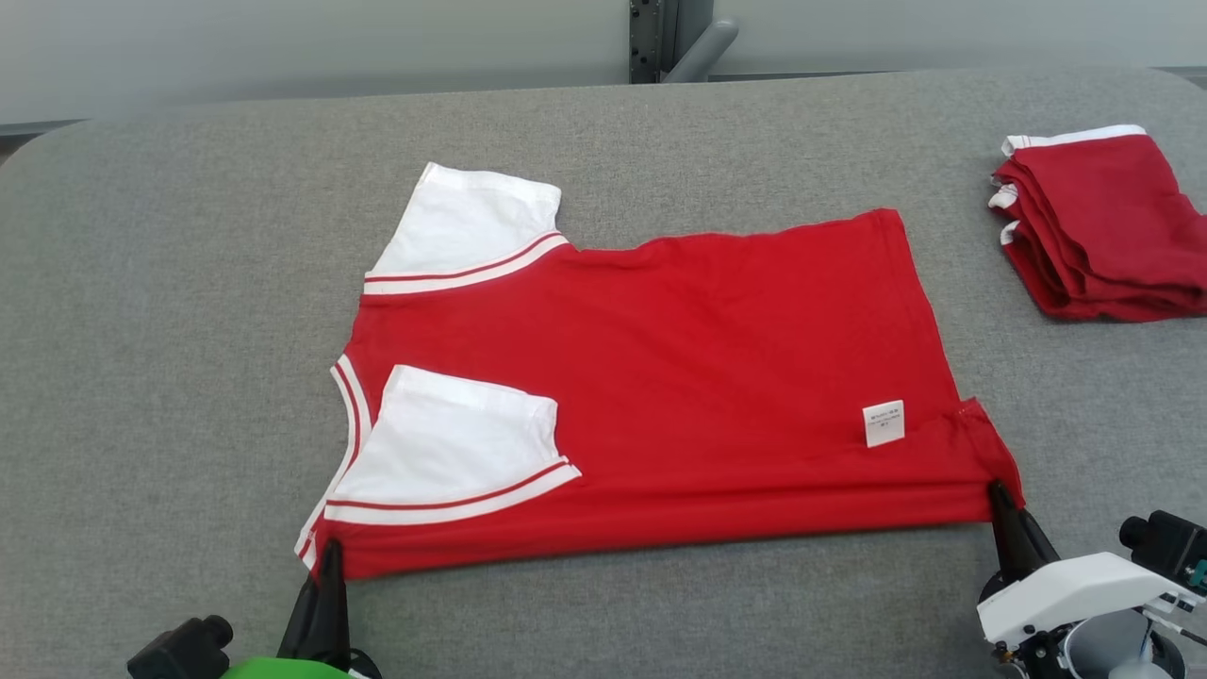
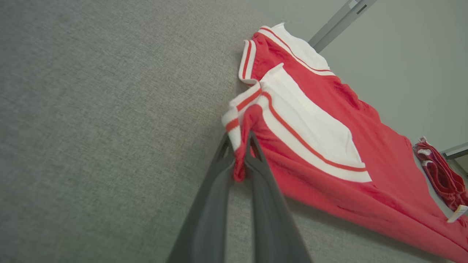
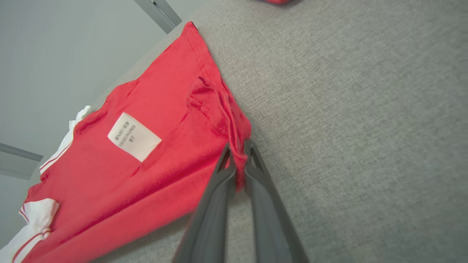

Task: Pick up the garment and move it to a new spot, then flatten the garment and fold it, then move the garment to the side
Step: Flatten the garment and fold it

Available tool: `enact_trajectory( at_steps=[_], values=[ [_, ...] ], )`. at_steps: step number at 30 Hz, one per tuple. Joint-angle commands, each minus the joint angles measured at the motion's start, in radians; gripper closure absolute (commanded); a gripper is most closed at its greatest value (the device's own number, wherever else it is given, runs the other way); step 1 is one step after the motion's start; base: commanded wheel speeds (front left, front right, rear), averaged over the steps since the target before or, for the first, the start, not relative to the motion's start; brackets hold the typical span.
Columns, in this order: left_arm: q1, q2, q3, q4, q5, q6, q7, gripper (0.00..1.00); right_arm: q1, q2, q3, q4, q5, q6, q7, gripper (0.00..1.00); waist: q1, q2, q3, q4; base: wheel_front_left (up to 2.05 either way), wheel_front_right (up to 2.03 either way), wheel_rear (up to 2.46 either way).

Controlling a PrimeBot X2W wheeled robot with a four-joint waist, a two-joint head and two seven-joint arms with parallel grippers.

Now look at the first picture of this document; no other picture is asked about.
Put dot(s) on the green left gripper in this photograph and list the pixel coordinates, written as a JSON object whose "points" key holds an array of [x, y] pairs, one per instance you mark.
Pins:
{"points": [[283, 670]]}

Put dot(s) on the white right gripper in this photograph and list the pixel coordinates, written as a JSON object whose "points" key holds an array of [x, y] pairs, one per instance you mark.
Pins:
{"points": [[1075, 589]]}

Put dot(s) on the grey fabric padded surface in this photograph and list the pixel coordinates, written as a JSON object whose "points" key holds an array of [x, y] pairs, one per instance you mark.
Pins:
{"points": [[189, 283]]}

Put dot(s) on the dark grey screwed bracket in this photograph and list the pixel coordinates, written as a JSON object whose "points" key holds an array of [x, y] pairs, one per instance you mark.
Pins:
{"points": [[646, 38]]}

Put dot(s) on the red jersey white sleeves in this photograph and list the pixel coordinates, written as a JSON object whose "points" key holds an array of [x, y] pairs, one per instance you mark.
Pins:
{"points": [[707, 377]]}

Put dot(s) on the red shorts white trim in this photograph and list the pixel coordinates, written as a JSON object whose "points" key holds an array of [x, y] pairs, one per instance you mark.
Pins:
{"points": [[1113, 226]]}

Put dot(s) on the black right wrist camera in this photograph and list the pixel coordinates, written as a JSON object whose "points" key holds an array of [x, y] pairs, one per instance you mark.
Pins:
{"points": [[1169, 547]]}

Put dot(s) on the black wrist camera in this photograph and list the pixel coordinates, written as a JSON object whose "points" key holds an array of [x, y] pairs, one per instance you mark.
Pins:
{"points": [[1169, 547], [179, 651]]}

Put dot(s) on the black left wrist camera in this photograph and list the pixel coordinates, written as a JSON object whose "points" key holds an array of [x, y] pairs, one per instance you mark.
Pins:
{"points": [[179, 651]]}

